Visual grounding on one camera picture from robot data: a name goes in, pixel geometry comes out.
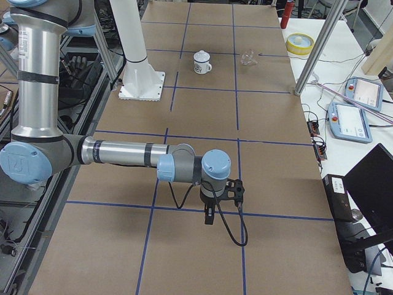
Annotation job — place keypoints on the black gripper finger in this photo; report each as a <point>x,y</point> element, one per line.
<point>209,215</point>

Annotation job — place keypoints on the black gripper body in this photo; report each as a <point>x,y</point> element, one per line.
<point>209,203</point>

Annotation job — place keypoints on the white cup lid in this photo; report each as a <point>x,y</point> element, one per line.
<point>201,56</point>

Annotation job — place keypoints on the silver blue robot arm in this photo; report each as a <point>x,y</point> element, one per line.
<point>39,149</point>

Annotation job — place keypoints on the white enamel cup blue rim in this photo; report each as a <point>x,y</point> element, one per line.
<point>202,67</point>

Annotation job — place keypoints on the black electronics box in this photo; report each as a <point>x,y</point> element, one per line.
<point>337,196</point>

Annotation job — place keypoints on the small red circuit board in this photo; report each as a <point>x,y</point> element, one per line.
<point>313,127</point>

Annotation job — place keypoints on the blue teach pendant near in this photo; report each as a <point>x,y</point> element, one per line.
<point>348,122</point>

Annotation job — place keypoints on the blue teach pendant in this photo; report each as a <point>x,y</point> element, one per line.
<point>348,122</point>
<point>365,92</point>

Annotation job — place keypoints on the black laptop computer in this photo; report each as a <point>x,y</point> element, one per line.
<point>369,183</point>

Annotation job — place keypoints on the yellow tape roll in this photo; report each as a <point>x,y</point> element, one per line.
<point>299,44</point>

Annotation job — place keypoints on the blue teach pendant far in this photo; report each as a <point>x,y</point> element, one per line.
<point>365,92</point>

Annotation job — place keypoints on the red bottle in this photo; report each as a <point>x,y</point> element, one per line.
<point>287,13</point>

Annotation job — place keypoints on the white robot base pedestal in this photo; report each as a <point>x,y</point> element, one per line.
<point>140,81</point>

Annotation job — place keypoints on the aluminium frame post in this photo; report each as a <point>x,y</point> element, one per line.
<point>320,43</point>

